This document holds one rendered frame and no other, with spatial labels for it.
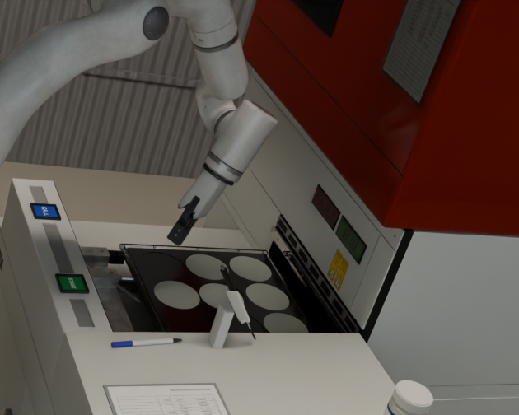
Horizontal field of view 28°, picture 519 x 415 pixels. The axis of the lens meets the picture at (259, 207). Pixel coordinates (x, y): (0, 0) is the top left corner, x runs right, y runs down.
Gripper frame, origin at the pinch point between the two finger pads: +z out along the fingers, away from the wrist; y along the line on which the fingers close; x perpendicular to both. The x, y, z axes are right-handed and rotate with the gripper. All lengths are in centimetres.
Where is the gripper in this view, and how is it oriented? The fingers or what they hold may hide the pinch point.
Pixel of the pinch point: (178, 234)
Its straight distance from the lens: 217.3
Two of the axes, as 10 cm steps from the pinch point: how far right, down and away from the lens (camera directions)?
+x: 8.1, 5.7, -1.3
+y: -1.9, 0.6, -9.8
